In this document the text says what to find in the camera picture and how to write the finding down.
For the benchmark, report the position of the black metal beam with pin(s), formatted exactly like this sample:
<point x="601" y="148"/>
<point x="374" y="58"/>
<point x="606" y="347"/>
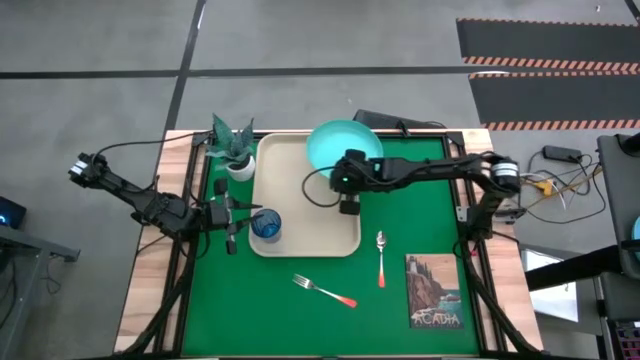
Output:
<point x="570" y="270"/>

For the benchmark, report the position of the black power adapter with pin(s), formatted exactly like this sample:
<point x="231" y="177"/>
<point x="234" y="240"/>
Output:
<point x="562" y="153"/>

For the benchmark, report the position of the black computer blue light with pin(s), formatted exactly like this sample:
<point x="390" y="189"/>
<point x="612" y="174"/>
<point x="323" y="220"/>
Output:
<point x="12" y="212"/>

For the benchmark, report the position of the blue translucent cup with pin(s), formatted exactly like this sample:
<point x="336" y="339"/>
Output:
<point x="266" y="225"/>

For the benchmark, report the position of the Acadia lighthouse postcard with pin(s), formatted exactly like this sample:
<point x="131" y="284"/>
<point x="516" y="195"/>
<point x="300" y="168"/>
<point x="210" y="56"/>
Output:
<point x="432" y="290"/>

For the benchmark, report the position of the green felt mat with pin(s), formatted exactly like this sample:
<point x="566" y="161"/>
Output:
<point x="280" y="330"/>

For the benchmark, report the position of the dark equipment cabinet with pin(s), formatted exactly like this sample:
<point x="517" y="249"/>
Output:
<point x="620" y="310"/>

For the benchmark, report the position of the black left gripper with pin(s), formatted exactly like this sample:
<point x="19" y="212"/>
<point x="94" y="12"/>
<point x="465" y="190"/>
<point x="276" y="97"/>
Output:
<point x="220" y="215"/>

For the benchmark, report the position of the black hazard-striped floor mat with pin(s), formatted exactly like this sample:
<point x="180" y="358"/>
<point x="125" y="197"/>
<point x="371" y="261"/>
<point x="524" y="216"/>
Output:
<point x="550" y="97"/>
<point x="545" y="40"/>

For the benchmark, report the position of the teal round object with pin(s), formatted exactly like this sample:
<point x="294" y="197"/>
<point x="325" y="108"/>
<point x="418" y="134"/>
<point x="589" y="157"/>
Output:
<point x="636" y="229"/>

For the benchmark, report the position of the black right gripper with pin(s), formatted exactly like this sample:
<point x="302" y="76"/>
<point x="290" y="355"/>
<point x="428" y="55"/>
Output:
<point x="350" y="205"/>

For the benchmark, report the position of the black case behind table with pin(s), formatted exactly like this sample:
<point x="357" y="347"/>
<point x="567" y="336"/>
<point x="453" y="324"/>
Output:
<point x="380" y="119"/>

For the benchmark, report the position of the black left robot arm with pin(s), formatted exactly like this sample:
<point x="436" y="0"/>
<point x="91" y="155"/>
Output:
<point x="150" y="205"/>

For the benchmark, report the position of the teal plastic plate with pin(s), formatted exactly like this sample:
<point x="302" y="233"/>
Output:
<point x="335" y="142"/>

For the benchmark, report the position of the black aluminium table frame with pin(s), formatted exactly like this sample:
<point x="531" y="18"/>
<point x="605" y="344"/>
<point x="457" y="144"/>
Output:
<point x="483" y="320"/>

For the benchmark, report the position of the grey metal desk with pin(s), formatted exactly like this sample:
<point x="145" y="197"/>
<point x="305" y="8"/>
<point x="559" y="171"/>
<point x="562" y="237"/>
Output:
<point x="20" y="240"/>

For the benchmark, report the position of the white board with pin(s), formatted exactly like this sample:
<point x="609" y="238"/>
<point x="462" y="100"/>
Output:
<point x="555" y="302"/>

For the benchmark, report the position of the beige plastic tray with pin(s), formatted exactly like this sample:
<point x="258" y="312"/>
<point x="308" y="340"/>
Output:
<point x="300" y="235"/>

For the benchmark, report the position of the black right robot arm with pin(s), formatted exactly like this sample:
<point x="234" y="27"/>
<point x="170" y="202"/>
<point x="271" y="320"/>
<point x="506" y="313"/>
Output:
<point x="425" y="170"/>

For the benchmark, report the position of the dark grey chair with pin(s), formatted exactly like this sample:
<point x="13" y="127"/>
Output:
<point x="617" y="190"/>

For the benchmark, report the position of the artificial plant white pot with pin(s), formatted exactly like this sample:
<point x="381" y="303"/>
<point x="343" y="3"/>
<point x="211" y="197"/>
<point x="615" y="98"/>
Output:
<point x="241" y="170"/>

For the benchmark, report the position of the yellow power plug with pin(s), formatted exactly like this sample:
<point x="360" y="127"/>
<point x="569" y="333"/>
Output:
<point x="545" y="188"/>

